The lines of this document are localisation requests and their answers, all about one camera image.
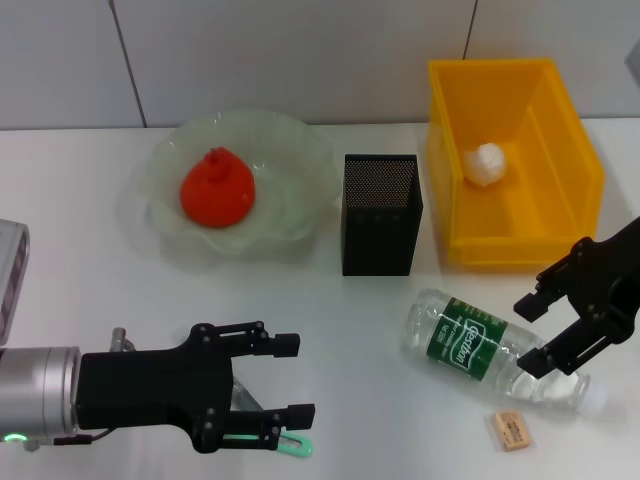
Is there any yellow plastic bin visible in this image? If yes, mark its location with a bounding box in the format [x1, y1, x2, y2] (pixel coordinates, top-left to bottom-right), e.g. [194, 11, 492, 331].
[425, 58, 607, 266]

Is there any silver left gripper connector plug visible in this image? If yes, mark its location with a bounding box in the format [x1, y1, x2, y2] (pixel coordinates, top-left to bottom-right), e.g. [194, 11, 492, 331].
[110, 327, 137, 354]

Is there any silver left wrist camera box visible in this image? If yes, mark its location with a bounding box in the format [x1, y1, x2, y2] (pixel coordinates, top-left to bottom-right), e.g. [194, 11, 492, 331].
[0, 218, 32, 346]

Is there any black mesh pen holder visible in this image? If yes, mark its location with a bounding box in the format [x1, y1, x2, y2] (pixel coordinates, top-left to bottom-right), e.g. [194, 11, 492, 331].
[341, 153, 425, 277]

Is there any grey marker pen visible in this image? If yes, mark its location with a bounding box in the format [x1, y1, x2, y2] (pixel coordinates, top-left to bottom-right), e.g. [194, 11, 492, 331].
[231, 378, 267, 414]

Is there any red-orange toy orange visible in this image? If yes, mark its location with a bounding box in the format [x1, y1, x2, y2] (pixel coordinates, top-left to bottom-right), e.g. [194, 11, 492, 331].
[179, 146, 259, 230]

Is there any clear green-label water bottle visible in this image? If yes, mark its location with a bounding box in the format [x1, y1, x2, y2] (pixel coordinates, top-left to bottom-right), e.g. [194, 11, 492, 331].
[402, 288, 609, 414]

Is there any pale green glass fruit plate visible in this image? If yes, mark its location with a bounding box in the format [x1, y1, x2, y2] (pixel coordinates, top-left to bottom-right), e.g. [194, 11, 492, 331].
[137, 108, 339, 259]

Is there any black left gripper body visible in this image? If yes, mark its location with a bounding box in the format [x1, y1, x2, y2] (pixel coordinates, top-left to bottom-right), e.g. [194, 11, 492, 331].
[77, 323, 237, 442]

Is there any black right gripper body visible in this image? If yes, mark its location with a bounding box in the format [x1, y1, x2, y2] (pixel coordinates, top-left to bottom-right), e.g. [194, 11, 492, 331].
[536, 215, 640, 342]

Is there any green utility knife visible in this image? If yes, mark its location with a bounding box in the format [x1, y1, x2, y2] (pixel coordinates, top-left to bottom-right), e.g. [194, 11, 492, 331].
[219, 430, 315, 459]

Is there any white paper ball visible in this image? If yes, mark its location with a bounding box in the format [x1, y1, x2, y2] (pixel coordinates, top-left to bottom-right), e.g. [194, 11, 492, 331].
[462, 143, 510, 189]

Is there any tan rectangular eraser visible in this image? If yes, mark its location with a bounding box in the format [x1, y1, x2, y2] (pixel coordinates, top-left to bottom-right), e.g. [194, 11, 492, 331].
[492, 409, 533, 453]

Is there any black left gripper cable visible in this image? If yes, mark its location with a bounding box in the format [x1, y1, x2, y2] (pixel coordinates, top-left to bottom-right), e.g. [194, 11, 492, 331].
[22, 417, 117, 442]

